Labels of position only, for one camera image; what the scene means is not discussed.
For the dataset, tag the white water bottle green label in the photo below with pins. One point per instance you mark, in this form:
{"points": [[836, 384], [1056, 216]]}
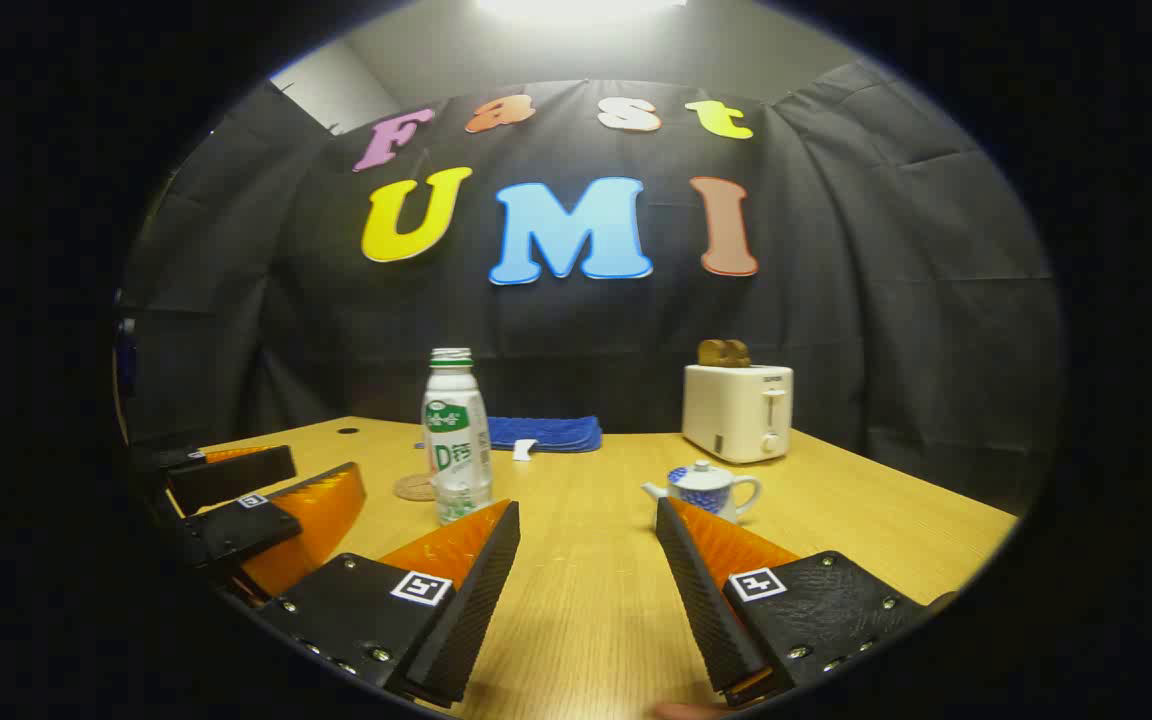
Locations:
{"points": [[456, 440]]}

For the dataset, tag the round cork coaster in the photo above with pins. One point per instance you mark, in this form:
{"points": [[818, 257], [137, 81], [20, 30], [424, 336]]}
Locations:
{"points": [[412, 488]]}

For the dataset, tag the white blue-patterned teacup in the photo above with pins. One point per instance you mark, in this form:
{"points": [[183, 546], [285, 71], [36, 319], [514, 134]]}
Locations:
{"points": [[721, 500]]}

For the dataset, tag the folded blue towel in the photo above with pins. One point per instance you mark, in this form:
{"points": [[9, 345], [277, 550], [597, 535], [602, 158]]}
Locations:
{"points": [[551, 432]]}

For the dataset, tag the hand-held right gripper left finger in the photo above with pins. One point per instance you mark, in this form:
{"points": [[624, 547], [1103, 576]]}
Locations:
{"points": [[481, 590]]}

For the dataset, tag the white toaster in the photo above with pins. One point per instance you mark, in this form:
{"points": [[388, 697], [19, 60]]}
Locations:
{"points": [[731, 415]]}

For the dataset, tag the black backdrop cloth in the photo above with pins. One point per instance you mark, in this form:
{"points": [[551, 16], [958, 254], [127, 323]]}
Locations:
{"points": [[836, 300]]}

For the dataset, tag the ceiling light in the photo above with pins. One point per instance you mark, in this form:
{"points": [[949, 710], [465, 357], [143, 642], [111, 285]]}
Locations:
{"points": [[576, 6]]}

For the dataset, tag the white teacup lid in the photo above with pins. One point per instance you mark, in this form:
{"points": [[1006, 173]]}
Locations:
{"points": [[704, 476]]}

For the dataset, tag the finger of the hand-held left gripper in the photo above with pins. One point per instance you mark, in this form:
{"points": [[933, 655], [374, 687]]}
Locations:
{"points": [[236, 478], [236, 530]]}

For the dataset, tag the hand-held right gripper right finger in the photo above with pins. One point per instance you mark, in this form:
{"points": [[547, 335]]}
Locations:
{"points": [[701, 600]]}

